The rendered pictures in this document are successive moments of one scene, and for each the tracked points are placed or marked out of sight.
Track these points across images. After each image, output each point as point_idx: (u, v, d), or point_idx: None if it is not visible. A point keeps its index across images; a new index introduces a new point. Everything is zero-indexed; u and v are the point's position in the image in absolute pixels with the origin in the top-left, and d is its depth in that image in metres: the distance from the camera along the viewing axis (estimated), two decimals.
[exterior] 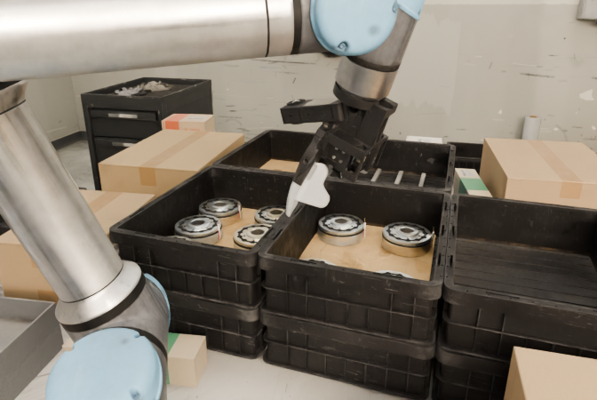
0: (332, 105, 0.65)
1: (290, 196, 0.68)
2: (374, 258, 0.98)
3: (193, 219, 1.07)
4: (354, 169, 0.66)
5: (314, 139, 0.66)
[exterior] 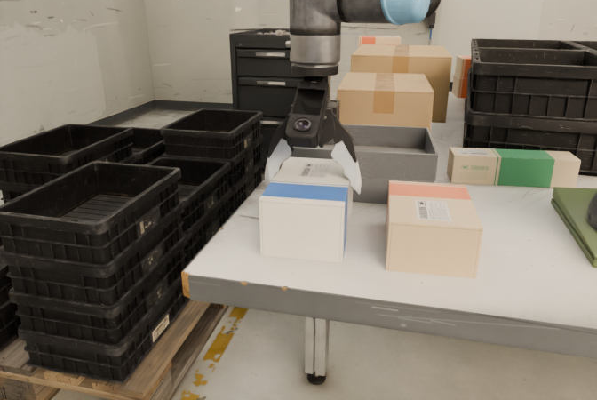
0: (328, 87, 0.70)
1: (359, 173, 0.74)
2: None
3: None
4: None
5: (338, 121, 0.71)
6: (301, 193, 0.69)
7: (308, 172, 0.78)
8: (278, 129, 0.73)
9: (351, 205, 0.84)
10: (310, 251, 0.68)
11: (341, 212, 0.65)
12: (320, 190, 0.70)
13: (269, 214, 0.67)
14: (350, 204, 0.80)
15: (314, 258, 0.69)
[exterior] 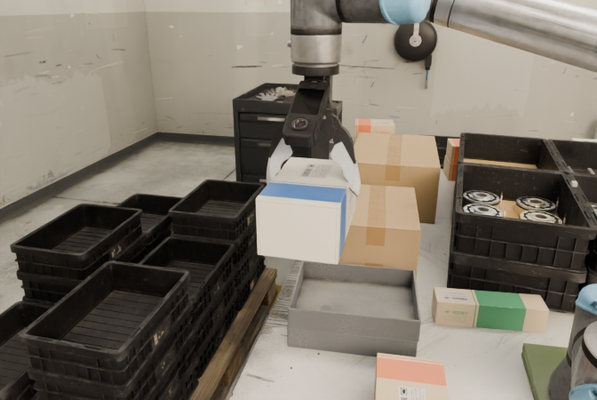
0: (328, 87, 0.70)
1: (358, 175, 0.74)
2: None
3: (475, 206, 1.32)
4: None
5: (338, 122, 0.71)
6: (298, 193, 0.69)
7: (309, 172, 0.78)
8: (278, 129, 0.73)
9: (354, 207, 0.83)
10: (306, 252, 0.68)
11: (337, 212, 0.65)
12: (317, 191, 0.70)
13: (266, 214, 0.68)
14: (352, 206, 0.80)
15: (309, 259, 0.69)
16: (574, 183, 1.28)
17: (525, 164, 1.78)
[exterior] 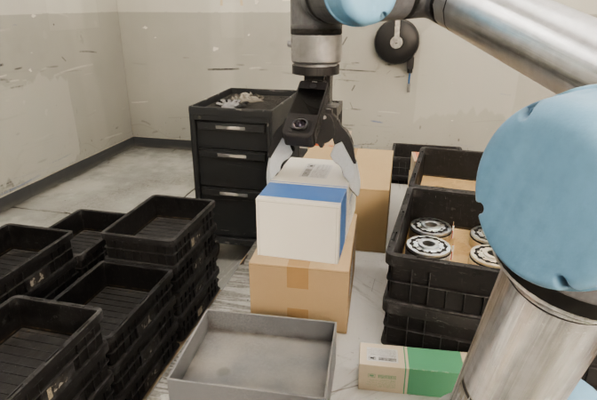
0: (328, 87, 0.70)
1: (358, 175, 0.74)
2: None
3: (420, 239, 1.13)
4: None
5: (338, 122, 0.71)
6: (298, 193, 0.69)
7: (309, 172, 0.78)
8: (278, 129, 0.73)
9: (354, 207, 0.83)
10: (306, 252, 0.68)
11: (337, 212, 0.65)
12: (318, 191, 0.70)
13: (266, 214, 0.68)
14: (351, 206, 0.80)
15: (309, 259, 0.69)
16: None
17: None
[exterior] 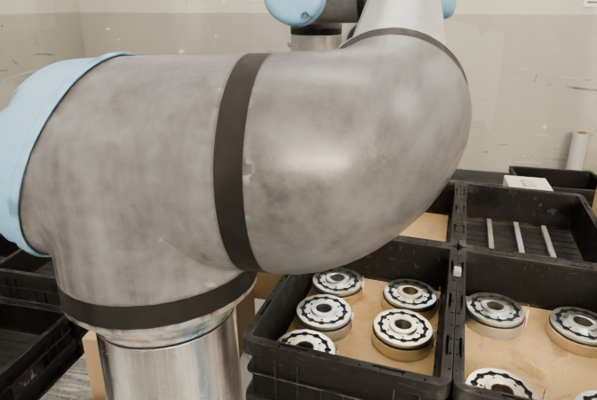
0: None
1: None
2: (551, 359, 0.80)
3: (315, 301, 0.89)
4: None
5: None
6: None
7: None
8: None
9: None
10: None
11: None
12: None
13: None
14: None
15: None
16: (457, 271, 0.86)
17: (434, 214, 1.35)
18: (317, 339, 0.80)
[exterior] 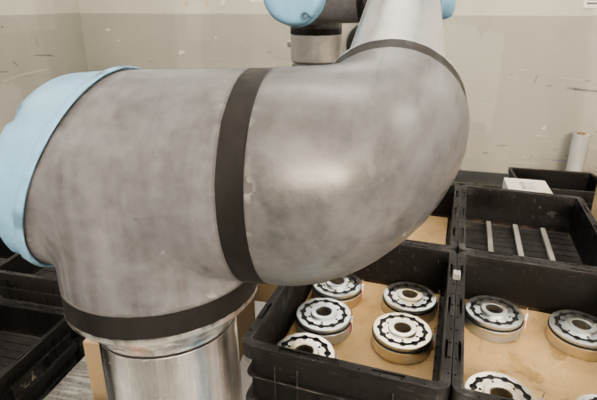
0: None
1: None
2: (550, 363, 0.81)
3: (315, 305, 0.90)
4: None
5: None
6: None
7: None
8: None
9: None
10: None
11: None
12: None
13: None
14: None
15: None
16: (456, 275, 0.86)
17: (434, 217, 1.35)
18: (317, 342, 0.81)
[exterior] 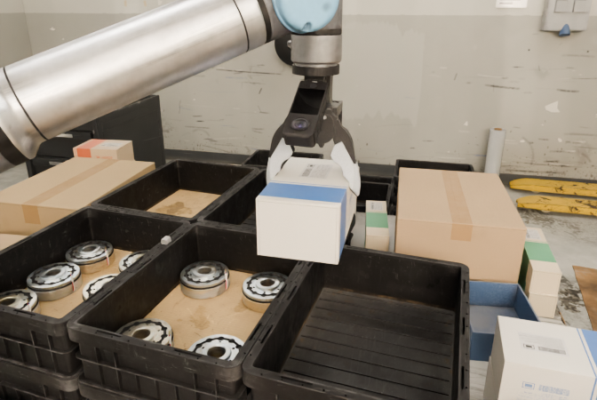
0: (328, 87, 0.70)
1: (358, 175, 0.74)
2: (226, 314, 0.93)
3: (50, 268, 1.02)
4: None
5: (339, 122, 0.71)
6: (298, 194, 0.69)
7: (309, 172, 0.78)
8: (279, 129, 0.73)
9: (354, 207, 0.83)
10: (306, 252, 0.68)
11: (337, 213, 0.65)
12: (318, 191, 0.70)
13: (266, 214, 0.68)
14: (351, 206, 0.80)
15: (309, 259, 0.69)
16: (163, 240, 0.99)
17: None
18: (26, 296, 0.93)
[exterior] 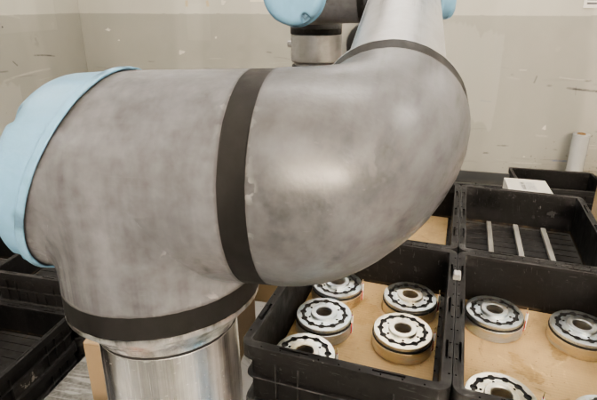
0: None
1: None
2: (551, 363, 0.81)
3: (315, 305, 0.90)
4: None
5: None
6: None
7: None
8: None
9: None
10: None
11: None
12: None
13: None
14: None
15: None
16: (457, 275, 0.86)
17: (434, 217, 1.35)
18: (317, 342, 0.81)
